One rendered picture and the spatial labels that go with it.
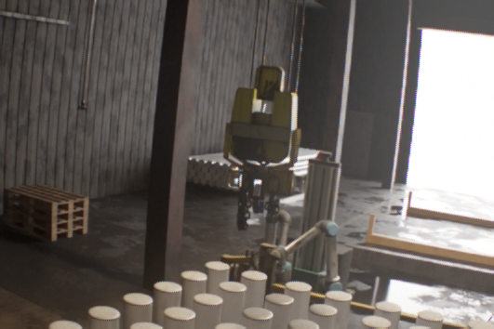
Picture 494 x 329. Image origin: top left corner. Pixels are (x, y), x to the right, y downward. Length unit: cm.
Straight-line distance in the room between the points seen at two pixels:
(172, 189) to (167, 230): 46
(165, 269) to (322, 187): 203
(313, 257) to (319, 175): 86
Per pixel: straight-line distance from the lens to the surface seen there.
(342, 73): 1132
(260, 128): 342
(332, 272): 554
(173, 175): 633
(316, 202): 587
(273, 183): 367
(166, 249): 650
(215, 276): 382
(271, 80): 357
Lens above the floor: 241
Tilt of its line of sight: 8 degrees down
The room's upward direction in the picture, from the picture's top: 6 degrees clockwise
